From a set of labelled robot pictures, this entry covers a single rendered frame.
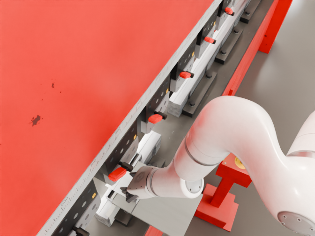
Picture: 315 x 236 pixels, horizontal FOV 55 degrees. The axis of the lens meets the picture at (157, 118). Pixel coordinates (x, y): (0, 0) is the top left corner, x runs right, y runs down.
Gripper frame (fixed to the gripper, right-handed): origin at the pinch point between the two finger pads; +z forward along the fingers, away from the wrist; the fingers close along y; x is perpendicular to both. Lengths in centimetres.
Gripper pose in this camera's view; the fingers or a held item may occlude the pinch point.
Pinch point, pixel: (130, 182)
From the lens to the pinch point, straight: 105.7
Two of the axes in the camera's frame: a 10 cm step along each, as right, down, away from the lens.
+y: -4.8, 7.1, -5.2
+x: 6.5, 6.8, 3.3
